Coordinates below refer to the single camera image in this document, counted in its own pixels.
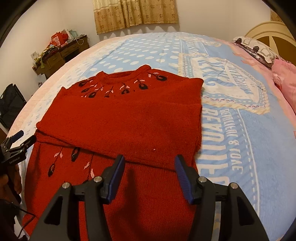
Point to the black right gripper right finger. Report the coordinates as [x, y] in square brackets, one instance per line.
[222, 213]

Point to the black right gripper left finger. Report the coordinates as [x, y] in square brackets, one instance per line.
[60, 219]

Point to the red knitted sweater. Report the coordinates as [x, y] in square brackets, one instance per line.
[147, 115]

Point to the person's left hand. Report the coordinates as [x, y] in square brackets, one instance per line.
[9, 182]

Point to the pink bed sheet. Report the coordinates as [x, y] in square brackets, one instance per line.
[87, 64]

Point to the black folding chair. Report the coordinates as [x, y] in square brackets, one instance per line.
[12, 102]

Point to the blue polka dot blanket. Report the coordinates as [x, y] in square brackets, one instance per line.
[248, 127]

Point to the white card on desk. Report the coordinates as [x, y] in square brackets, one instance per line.
[35, 56]

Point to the brown wooden desk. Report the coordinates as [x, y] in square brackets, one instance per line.
[54, 58]

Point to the red gift box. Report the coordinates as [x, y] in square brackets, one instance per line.
[58, 39]

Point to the pink quilt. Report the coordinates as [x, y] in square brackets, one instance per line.
[284, 77]

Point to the grey patterned pillow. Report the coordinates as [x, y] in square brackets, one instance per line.
[258, 50]

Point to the beige window curtain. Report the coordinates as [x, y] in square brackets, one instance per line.
[113, 15]

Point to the cream wooden headboard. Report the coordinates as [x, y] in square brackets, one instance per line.
[277, 36]

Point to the beige side curtain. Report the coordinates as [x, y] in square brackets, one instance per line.
[275, 17]

